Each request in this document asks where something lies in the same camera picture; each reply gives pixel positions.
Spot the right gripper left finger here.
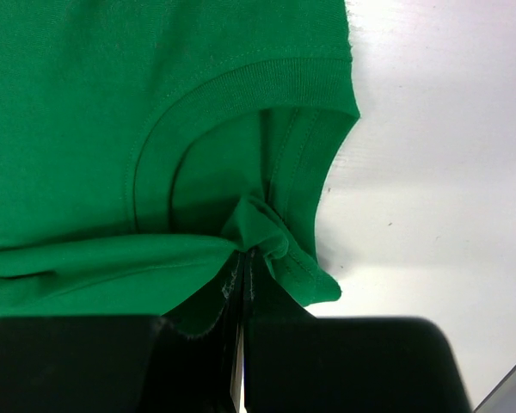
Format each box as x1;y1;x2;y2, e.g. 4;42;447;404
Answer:
0;254;243;412

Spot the green t shirt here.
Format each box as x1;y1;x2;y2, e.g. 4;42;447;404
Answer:
0;1;359;317

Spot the aluminium table rail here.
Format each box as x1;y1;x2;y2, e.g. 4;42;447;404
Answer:
475;365;516;413

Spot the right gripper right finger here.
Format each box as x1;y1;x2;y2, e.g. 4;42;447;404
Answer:
243;251;471;413

